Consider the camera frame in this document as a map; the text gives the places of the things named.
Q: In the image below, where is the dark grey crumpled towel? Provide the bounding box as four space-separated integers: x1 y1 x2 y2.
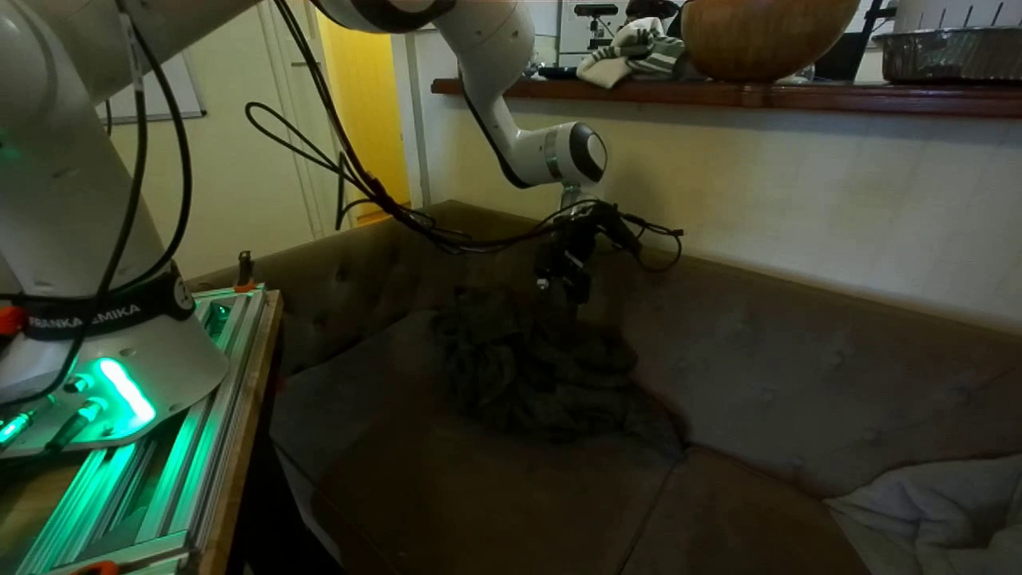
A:
427 282 694 465

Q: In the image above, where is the green lit cart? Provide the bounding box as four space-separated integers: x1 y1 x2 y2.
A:
0 285 288 575

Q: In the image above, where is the pile of papers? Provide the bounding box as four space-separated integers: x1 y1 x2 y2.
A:
575 13 690 91

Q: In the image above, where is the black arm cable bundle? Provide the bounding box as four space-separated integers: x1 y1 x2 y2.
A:
244 0 686 277

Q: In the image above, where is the dark wooden wall shelf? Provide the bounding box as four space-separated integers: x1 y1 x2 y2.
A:
427 73 1022 123

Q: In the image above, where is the brown tufted sofa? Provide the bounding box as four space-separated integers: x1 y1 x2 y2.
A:
188 197 1022 575

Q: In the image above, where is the large brown round gourd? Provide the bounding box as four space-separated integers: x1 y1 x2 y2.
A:
679 0 862 88

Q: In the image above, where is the aluminium rail frame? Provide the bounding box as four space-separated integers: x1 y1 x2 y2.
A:
0 285 269 575

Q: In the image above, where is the silver foil tray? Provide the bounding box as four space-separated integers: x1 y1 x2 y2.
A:
872 27 1022 91

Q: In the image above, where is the thin black base cable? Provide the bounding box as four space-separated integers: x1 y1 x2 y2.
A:
0 0 199 409

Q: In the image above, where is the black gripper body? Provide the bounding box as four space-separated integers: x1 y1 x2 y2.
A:
538 201 643 306

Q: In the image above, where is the white wall board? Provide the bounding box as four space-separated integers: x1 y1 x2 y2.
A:
100 53 211 128

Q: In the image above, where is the white pillow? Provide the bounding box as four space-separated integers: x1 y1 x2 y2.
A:
827 453 1022 575

